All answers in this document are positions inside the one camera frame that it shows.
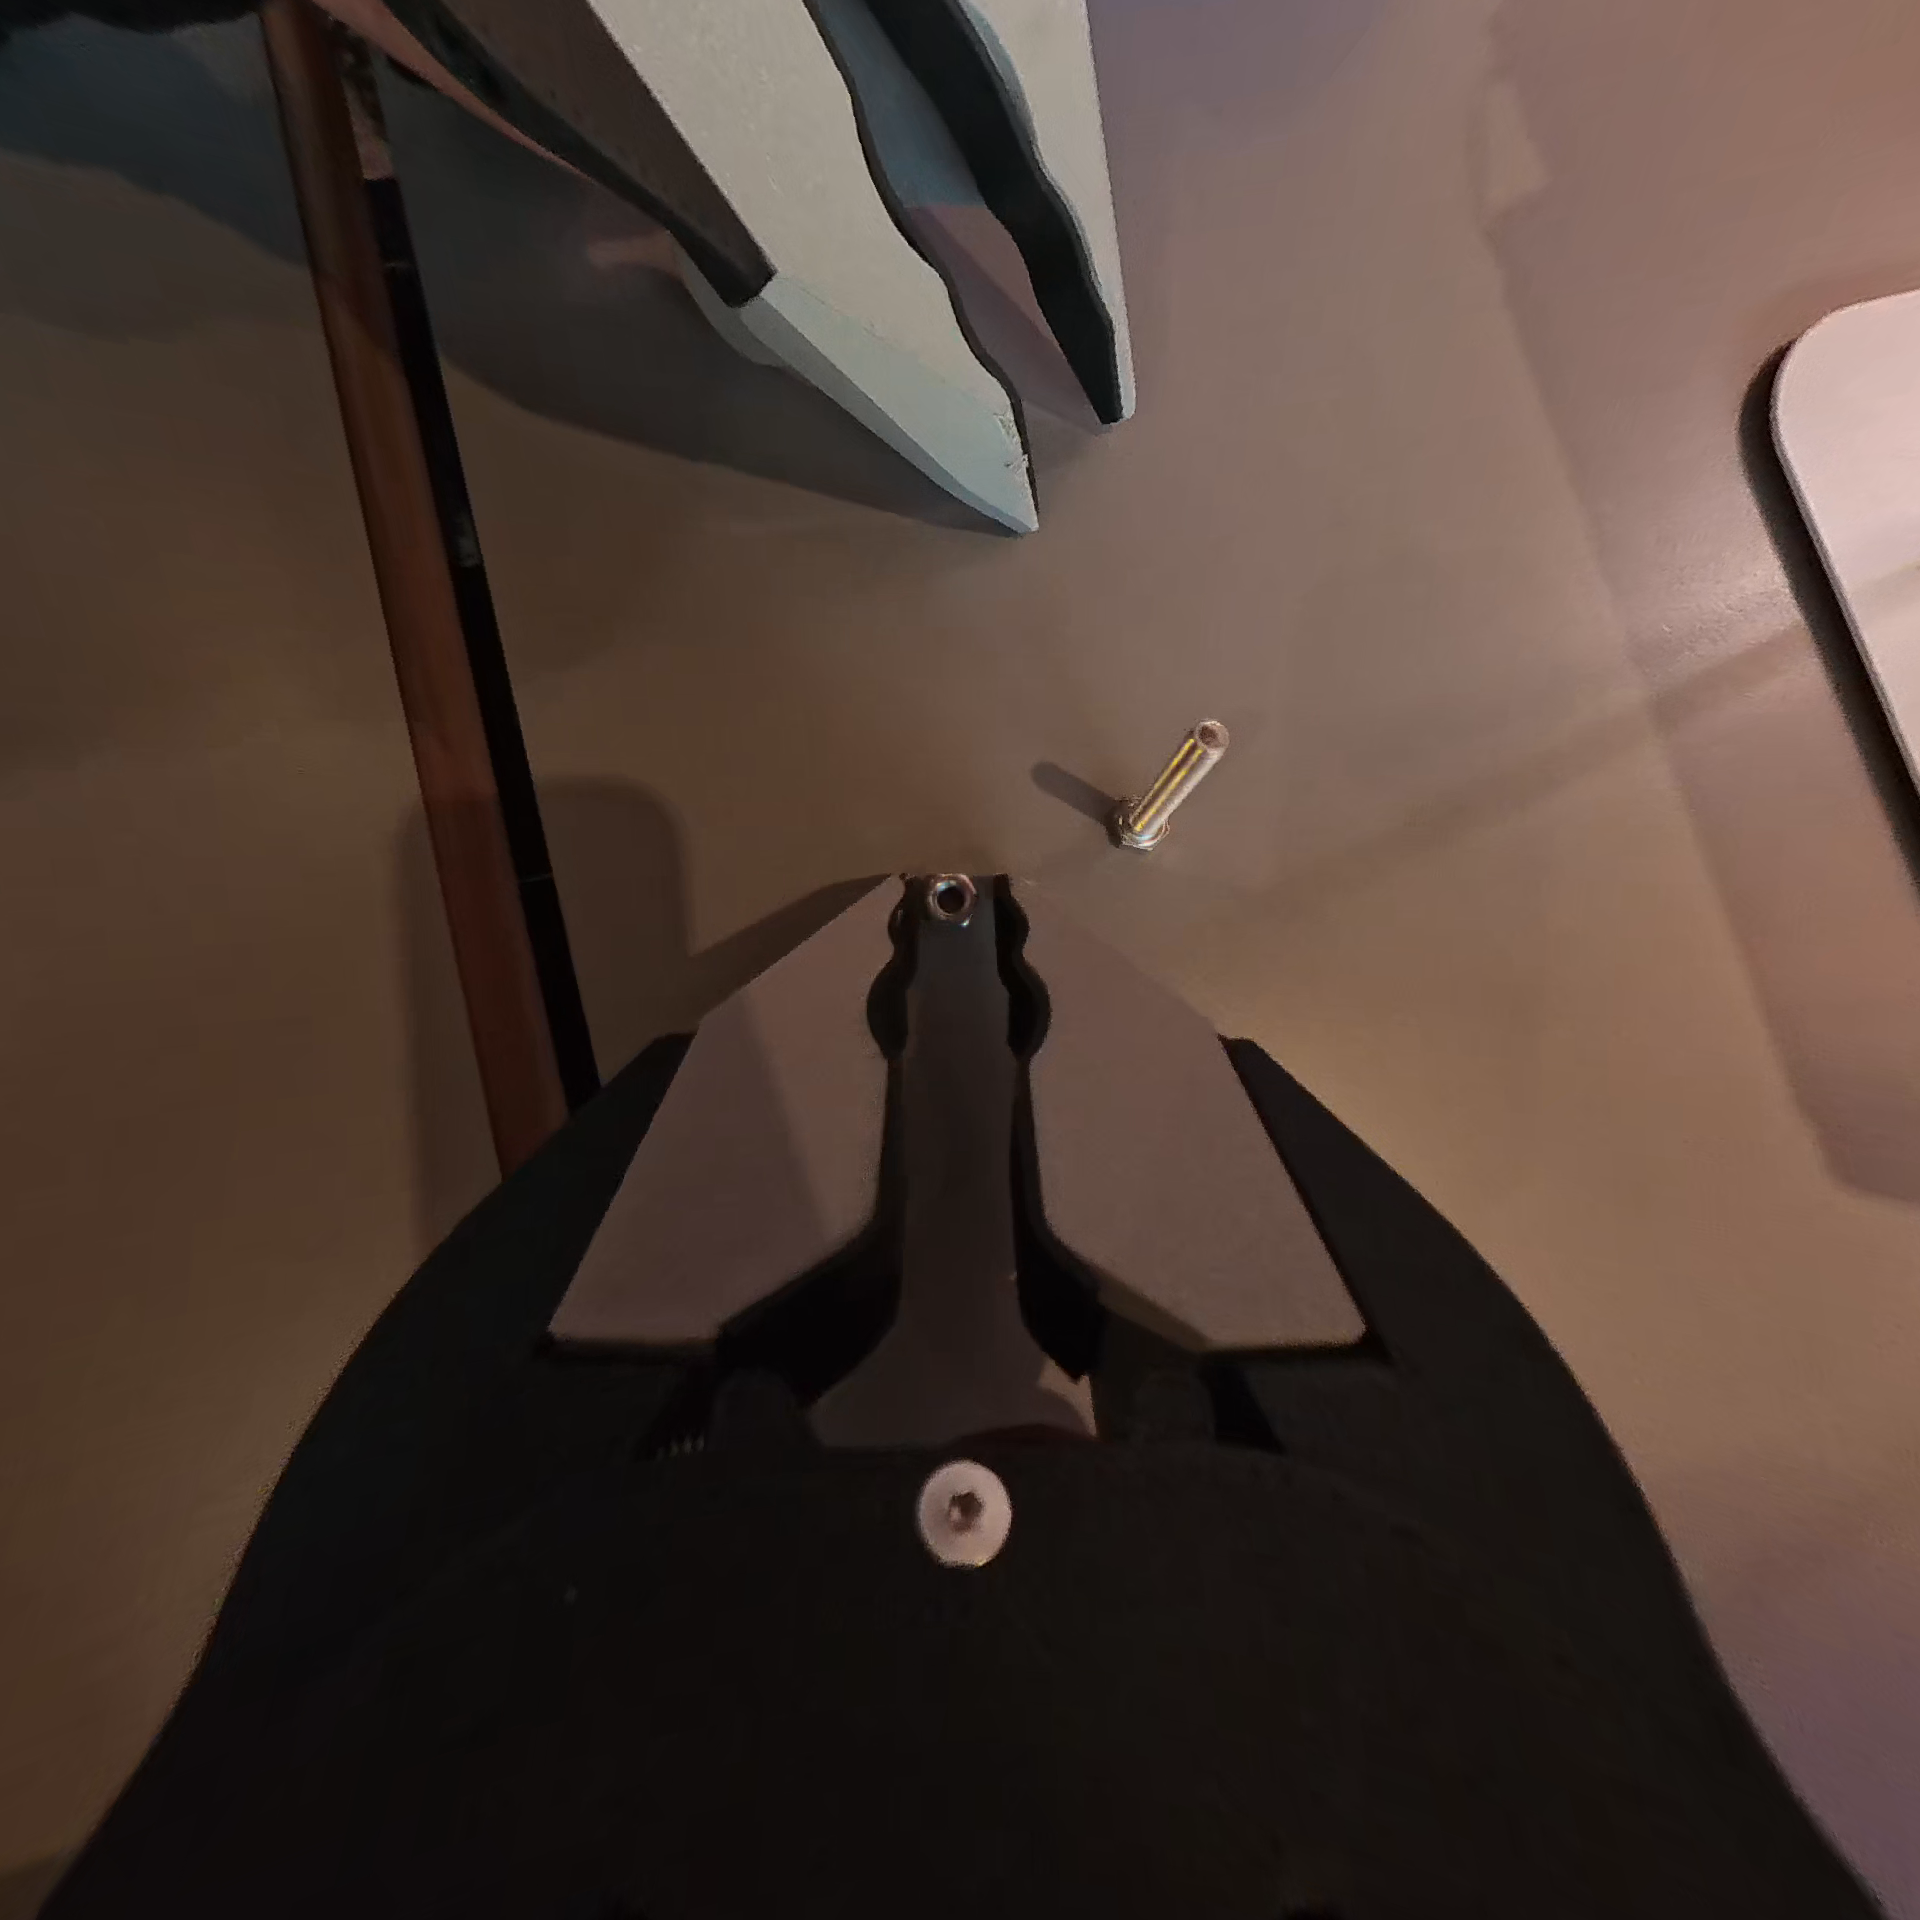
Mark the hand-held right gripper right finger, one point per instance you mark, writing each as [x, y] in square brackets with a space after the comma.
[1172, 1185]

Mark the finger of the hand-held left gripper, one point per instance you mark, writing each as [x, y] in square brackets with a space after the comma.
[781, 148]
[1049, 89]

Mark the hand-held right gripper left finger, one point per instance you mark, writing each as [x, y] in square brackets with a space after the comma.
[750, 1171]

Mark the silver hex nut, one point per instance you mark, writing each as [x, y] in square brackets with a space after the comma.
[931, 900]

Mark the silver bolt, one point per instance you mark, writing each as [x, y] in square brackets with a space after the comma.
[1167, 786]

